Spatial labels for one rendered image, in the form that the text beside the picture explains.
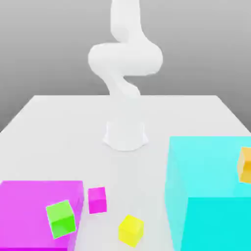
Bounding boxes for small magenta cube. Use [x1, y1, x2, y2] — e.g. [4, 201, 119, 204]
[87, 186, 108, 215]

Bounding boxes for small yellow cube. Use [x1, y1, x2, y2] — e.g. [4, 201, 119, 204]
[118, 214, 145, 248]

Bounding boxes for small green cube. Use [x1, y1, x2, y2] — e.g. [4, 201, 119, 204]
[45, 199, 76, 240]

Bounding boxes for small orange cube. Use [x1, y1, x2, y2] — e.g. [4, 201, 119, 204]
[237, 146, 251, 184]

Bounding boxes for large cyan box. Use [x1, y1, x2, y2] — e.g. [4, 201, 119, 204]
[164, 135, 251, 251]

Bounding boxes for large magenta box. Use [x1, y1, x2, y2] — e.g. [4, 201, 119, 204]
[0, 180, 85, 251]

